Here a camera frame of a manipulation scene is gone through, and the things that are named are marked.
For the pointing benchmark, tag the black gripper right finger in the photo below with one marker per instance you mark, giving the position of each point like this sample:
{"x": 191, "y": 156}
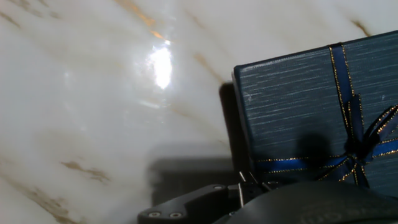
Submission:
{"x": 256, "y": 189}

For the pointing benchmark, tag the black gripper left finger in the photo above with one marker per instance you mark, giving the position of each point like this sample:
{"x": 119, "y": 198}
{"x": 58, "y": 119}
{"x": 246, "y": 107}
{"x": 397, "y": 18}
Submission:
{"x": 199, "y": 205}

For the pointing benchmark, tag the dark blue ribboned gift box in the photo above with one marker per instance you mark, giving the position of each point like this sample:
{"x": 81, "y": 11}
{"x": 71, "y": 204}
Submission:
{"x": 295, "y": 112}

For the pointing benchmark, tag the white marble pattern board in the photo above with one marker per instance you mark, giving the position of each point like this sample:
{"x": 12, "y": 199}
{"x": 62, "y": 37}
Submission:
{"x": 93, "y": 109}

